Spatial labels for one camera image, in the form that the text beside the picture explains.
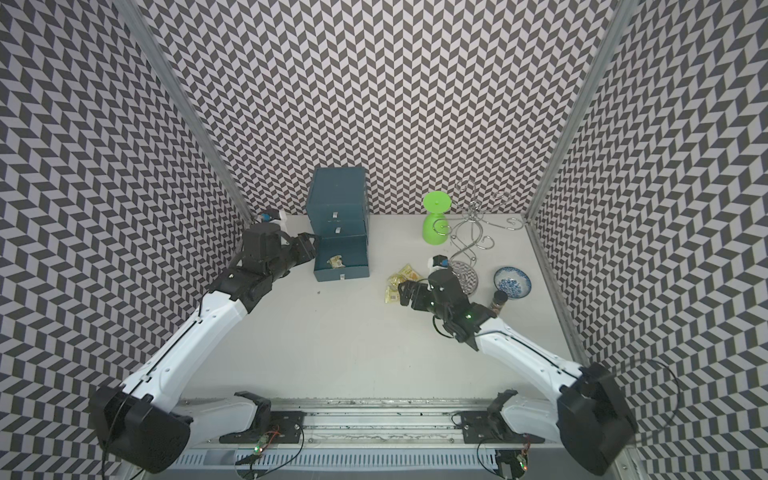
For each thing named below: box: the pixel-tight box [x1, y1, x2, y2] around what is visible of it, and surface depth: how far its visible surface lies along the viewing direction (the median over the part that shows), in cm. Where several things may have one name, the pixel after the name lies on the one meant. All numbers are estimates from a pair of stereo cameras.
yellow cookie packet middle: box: [386, 274, 408, 291], surface depth 101 cm
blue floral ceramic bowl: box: [493, 266, 532, 300], surface depth 98 cm
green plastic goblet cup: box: [422, 190, 453, 245], surface depth 82 cm
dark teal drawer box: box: [306, 167, 370, 282], surface depth 104 cm
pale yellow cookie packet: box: [326, 255, 346, 269], surface depth 104 cm
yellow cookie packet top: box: [399, 264, 423, 282], surface depth 102 cm
